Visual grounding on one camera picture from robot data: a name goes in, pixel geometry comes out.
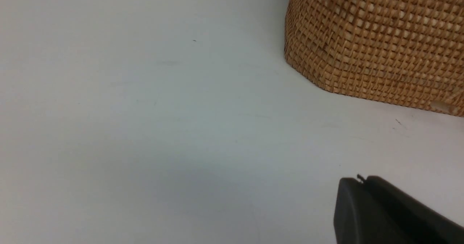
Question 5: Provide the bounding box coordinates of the woven rattan basket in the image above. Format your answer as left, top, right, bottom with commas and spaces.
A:
284, 0, 464, 117

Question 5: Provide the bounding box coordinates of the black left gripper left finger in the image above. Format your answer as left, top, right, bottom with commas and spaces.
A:
333, 177, 415, 244

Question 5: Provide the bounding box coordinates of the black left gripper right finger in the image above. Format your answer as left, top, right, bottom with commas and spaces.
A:
357, 174, 463, 244

